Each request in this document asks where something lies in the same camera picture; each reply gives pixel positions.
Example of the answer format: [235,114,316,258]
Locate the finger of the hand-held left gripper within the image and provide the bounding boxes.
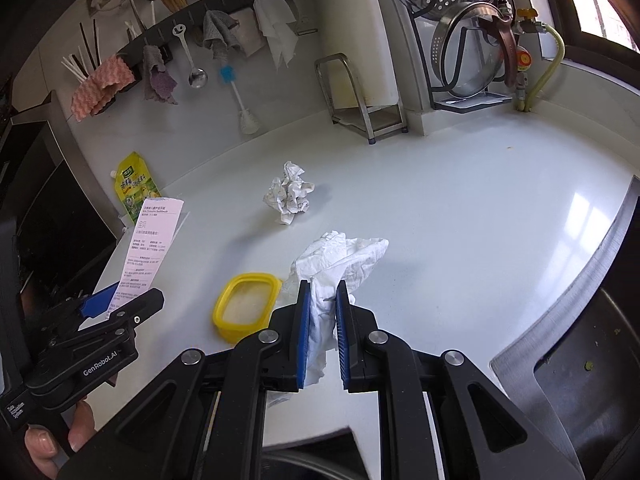
[42,284,121,333]
[75,288,166,350]

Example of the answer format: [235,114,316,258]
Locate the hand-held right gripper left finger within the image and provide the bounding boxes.
[57,280,313,480]

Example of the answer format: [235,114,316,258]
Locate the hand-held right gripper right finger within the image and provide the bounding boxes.
[335,280,586,480]

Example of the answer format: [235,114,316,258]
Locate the pink paper card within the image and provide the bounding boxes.
[102,197,187,332]

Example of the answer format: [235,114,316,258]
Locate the white tissue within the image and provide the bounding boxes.
[265,231,390,406]

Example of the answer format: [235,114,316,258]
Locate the person's left hand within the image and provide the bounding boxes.
[24,396,97,480]

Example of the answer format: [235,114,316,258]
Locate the yellow plastic container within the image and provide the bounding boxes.
[212,272,283,344]

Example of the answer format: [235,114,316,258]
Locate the black kitchen appliance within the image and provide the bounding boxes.
[0,90,121,311]

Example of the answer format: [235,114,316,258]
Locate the yellow seasoning pouch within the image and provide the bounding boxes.
[110,151,162,226]

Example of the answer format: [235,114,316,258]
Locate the crumpled patterned paper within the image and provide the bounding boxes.
[263,161,316,226]

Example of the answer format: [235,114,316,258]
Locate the white bottle brush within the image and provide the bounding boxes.
[218,62,261,135]

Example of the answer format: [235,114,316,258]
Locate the metal cutting board rack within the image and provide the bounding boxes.
[314,53,408,146]

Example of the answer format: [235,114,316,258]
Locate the pink wavy cloth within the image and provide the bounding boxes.
[70,56,136,122]

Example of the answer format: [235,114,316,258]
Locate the grey and purple cloth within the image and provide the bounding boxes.
[141,45,178,106]

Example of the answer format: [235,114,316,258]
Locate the bundle of white chopsticks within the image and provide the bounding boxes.
[61,54,91,85]

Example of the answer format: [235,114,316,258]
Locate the metal spoon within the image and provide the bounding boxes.
[172,24,208,88]

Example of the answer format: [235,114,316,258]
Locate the stainless steel sink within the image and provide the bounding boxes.
[490,175,640,480]

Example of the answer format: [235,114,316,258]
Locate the dark chopsticks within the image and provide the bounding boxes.
[79,20,102,70]

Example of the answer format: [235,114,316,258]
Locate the grey dishcloth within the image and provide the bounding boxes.
[202,10,241,61]

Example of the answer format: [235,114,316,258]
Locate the beige hanging cloth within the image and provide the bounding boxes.
[234,12,267,57]

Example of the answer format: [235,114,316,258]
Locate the white hanging cloth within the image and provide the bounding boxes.
[252,0,298,71]

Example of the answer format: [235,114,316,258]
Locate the white cutting board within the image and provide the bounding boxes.
[306,0,427,137]

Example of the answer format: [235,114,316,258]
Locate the gas valve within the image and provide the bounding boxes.
[515,7,538,111]

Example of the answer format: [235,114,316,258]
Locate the window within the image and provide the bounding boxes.
[555,0,640,56]

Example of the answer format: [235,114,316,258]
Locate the black wire lid rack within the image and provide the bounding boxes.
[407,0,516,111]

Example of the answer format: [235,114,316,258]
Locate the steel lid with brown handle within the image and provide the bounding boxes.
[432,2,522,98]

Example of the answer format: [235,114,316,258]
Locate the yellow gas hose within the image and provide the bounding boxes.
[520,20,566,112]

